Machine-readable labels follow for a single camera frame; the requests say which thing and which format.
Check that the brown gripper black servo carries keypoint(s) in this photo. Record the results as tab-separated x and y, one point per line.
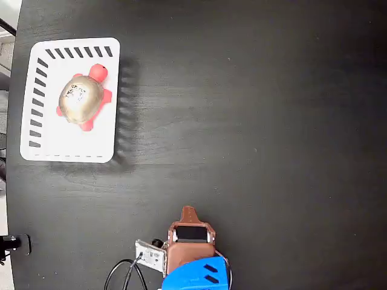
191	252

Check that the pink turtle toy silver shell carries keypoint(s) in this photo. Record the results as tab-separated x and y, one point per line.
80	99

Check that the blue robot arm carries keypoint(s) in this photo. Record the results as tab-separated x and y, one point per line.
193	275

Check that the white slotted plastic basket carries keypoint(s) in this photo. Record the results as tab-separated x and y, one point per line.
51	142

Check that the black table clamp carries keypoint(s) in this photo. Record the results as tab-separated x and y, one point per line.
18	243

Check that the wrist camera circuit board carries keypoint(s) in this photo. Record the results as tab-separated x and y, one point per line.
149	255

